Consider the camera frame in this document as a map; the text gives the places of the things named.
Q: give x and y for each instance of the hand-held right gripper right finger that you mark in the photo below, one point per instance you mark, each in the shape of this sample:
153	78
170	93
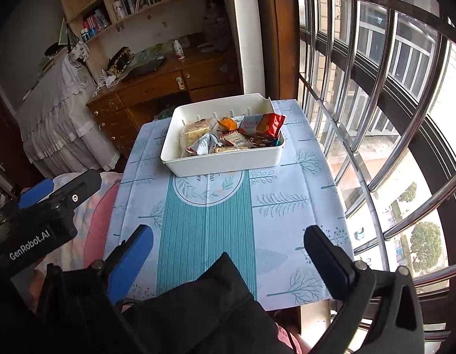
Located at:
329	265

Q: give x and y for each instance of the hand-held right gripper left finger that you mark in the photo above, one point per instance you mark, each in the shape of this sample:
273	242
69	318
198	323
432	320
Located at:
130	261

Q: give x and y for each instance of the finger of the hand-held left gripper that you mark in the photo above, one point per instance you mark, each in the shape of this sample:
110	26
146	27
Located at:
82	186
36	191

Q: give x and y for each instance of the yellow pastry clear packet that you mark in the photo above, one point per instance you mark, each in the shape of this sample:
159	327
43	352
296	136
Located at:
195	129
229	149

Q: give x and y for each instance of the white printed snack packet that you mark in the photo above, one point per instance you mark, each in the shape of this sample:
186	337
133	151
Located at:
202	143

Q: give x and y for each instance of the white plastic bin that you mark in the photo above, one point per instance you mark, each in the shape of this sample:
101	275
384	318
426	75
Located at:
220	162

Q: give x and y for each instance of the dark red snack packet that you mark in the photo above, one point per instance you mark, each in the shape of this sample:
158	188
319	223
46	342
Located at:
255	141

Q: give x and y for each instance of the blue biscuit pack red end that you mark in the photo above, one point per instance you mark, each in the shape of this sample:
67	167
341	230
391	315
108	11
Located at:
263	123

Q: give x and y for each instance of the clear dark cake packet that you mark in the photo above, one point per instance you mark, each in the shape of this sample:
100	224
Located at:
233	139

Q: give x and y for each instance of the white orange bar wrapper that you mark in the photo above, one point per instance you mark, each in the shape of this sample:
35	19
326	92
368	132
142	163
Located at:
228	122

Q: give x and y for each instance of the pink patterned blanket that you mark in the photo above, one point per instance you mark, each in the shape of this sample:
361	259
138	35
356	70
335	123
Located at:
91	221

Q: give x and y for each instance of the white lace cover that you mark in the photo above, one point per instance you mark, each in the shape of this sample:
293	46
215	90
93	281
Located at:
58	118

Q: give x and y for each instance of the tree print tablecloth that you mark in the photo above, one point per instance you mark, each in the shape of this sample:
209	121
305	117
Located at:
287	199

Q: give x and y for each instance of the pink fleece clothing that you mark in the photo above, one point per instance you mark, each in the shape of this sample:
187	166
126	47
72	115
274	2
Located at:
287	339

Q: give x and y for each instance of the green plastic bag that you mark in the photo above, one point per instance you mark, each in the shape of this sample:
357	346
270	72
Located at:
165	112

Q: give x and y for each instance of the wooden desk with drawers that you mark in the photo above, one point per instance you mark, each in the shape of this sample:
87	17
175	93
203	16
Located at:
150	88

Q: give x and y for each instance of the black patterned tissue box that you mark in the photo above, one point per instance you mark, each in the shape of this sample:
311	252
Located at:
121	62

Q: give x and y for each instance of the small white bottle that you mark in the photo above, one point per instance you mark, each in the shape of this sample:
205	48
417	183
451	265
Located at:
178	49

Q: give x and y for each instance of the wooden bookshelf with books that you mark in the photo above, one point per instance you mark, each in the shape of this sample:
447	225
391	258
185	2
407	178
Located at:
139	0

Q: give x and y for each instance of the white pipe column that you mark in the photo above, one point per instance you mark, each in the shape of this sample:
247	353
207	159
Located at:
246	25

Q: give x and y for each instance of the wooden window frame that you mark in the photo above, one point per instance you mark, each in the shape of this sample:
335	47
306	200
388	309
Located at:
281	33

